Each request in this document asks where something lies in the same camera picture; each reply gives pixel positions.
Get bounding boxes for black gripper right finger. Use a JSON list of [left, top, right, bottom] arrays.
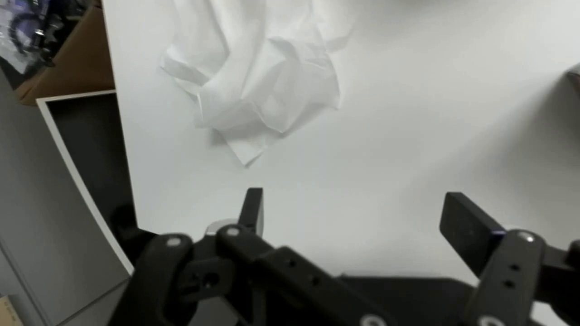
[[438, 190, 580, 326]]

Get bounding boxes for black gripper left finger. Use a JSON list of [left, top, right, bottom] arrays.
[[107, 187, 388, 326]]

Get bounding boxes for white tissue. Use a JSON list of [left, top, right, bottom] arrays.
[[195, 38, 342, 169], [159, 0, 364, 98]]

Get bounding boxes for white framed dark board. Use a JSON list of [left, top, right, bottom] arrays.
[[34, 89, 143, 277]]

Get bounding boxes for grey low window cabinet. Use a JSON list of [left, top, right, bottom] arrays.
[[0, 71, 134, 326]]

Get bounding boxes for flat brown cardboard piece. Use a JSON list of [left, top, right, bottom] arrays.
[[14, 6, 116, 107]]

